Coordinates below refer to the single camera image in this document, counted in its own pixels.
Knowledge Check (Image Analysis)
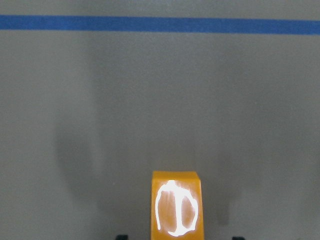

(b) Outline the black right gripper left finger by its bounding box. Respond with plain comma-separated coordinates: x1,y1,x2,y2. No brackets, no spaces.
115,234,128,240

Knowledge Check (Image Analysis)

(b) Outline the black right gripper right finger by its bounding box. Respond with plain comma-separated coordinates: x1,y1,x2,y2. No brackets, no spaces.
231,236,245,240

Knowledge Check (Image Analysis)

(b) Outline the orange trapezoid block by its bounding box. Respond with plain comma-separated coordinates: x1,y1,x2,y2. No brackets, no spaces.
150,171,205,240

